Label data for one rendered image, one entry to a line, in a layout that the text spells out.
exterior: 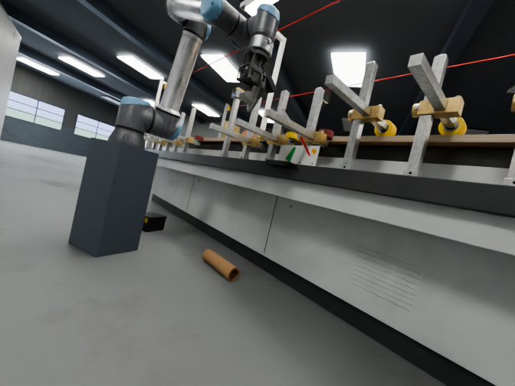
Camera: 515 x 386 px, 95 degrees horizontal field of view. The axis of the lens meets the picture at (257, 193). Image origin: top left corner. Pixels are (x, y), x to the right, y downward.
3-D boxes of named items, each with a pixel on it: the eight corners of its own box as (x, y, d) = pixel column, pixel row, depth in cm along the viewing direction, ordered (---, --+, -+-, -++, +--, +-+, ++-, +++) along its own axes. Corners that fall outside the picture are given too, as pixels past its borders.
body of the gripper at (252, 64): (235, 82, 88) (242, 50, 88) (252, 92, 94) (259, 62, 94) (247, 78, 83) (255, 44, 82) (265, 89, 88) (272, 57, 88)
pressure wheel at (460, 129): (458, 111, 89) (434, 122, 94) (468, 128, 86) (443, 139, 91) (461, 116, 93) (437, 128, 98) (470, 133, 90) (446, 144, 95)
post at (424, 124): (412, 188, 81) (447, 51, 80) (401, 187, 84) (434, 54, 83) (415, 190, 84) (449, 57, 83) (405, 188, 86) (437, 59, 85)
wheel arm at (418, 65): (421, 64, 58) (425, 50, 58) (405, 67, 61) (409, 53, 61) (457, 131, 91) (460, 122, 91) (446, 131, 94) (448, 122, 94)
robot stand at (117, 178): (96, 257, 121) (120, 142, 119) (67, 243, 131) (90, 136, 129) (137, 250, 144) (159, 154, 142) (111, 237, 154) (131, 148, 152)
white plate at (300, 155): (314, 166, 112) (319, 145, 112) (276, 162, 132) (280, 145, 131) (315, 166, 112) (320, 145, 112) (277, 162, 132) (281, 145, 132)
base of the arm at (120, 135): (122, 143, 123) (126, 125, 123) (100, 139, 131) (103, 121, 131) (151, 152, 141) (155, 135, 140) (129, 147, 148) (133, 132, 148)
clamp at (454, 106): (457, 110, 74) (461, 95, 74) (409, 114, 85) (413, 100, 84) (460, 118, 79) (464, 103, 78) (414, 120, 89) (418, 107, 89)
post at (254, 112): (241, 165, 157) (258, 94, 155) (238, 165, 159) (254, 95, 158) (246, 167, 159) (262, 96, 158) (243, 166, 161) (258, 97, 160)
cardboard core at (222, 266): (230, 268, 128) (204, 249, 150) (226, 282, 128) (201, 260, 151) (241, 267, 133) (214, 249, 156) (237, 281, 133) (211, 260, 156)
